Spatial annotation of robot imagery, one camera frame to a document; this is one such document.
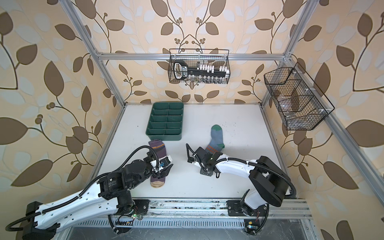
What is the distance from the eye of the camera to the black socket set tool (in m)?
0.83

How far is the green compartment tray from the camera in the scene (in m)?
0.98

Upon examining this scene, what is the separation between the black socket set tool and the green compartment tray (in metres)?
0.29
